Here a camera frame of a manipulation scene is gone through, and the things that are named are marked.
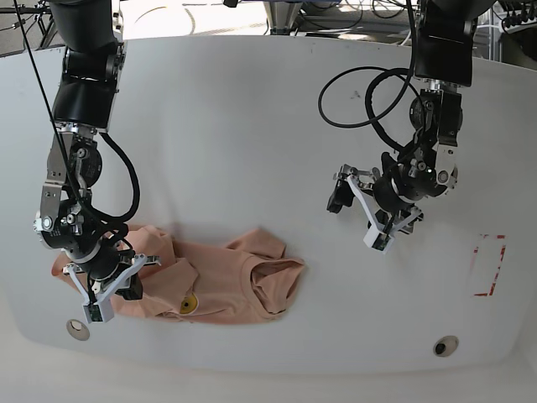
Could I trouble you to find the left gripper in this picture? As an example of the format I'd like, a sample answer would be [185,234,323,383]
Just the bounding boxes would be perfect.
[326,165,424,235]

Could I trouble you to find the left round table grommet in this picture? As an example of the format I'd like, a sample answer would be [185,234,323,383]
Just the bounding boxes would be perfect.
[65,319,91,342]

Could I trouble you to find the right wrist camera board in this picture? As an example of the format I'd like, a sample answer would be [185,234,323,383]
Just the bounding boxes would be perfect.
[83,301,114,324]

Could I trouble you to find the right round table grommet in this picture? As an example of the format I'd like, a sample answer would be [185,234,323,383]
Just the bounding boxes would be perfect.
[433,335,459,358]

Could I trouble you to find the black tripod stand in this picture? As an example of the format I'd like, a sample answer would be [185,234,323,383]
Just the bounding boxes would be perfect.
[1,1,58,49]

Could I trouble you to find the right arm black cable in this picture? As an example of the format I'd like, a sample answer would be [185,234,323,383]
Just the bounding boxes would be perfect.
[98,133,142,228]

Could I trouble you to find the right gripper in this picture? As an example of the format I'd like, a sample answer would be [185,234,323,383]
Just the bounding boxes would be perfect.
[62,247,161,303]

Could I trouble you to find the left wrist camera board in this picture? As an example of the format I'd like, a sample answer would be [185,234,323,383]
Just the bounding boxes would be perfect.
[363,226,394,254]

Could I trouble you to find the grey metal centre post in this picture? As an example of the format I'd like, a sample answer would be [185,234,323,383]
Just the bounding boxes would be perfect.
[263,1,303,35]

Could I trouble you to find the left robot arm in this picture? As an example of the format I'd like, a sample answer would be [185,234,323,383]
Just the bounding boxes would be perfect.
[326,1,493,237]

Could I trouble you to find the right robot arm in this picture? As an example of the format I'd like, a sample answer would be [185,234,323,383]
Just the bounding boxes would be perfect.
[34,1,141,304]

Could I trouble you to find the round table grommet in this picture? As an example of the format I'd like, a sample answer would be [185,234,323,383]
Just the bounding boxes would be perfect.
[433,335,459,358]
[65,319,91,342]

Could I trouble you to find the red tape rectangle marking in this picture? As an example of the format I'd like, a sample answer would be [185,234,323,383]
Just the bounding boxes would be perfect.
[468,234,507,297]

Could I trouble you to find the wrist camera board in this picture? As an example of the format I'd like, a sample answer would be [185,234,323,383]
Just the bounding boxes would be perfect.
[83,301,114,324]
[363,226,394,254]

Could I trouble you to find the peach pink T-shirt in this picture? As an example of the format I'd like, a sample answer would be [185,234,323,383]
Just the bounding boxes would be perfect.
[50,224,306,327]

